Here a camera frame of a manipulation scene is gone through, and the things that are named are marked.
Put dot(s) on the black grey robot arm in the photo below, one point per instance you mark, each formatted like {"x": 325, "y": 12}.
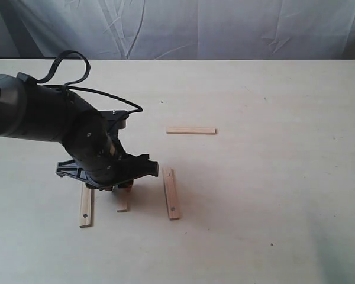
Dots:
{"x": 29, "y": 111}

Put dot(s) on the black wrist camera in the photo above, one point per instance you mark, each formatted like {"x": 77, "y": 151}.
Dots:
{"x": 116, "y": 119}

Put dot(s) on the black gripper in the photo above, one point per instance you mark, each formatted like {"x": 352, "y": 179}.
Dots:
{"x": 105, "y": 165}

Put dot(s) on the white backdrop cloth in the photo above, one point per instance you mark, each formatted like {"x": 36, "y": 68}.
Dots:
{"x": 179, "y": 30}

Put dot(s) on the wooden slat with holes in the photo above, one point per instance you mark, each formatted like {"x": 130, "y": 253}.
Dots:
{"x": 86, "y": 207}
{"x": 171, "y": 194}

